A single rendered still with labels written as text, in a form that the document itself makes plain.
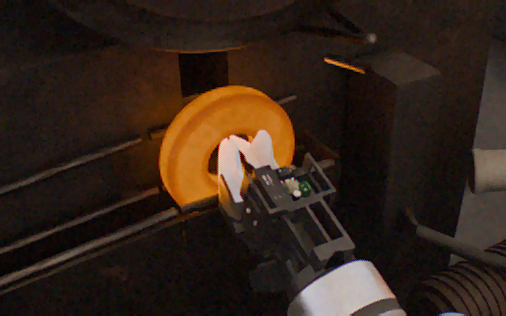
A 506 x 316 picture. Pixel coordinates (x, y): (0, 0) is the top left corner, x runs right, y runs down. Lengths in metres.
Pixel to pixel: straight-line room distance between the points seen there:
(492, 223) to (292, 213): 1.37
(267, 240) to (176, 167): 0.14
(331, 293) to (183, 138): 0.23
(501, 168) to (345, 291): 0.35
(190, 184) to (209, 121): 0.08
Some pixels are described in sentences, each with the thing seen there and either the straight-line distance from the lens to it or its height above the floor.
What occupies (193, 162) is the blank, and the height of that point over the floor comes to 0.75.
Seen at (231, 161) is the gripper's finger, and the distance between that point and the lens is 0.61.
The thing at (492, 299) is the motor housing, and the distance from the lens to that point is 0.85.
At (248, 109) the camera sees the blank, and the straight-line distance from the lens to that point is 0.64.
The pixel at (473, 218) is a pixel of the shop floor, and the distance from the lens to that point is 1.87.
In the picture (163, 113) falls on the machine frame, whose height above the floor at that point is 0.78.
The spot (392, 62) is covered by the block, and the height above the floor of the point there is 0.80.
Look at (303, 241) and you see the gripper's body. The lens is 0.54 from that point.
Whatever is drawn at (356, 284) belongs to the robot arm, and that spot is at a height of 0.74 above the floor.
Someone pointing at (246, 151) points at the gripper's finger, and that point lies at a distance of 0.65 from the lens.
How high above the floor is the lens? 1.09
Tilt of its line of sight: 30 degrees down
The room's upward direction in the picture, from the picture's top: 3 degrees counter-clockwise
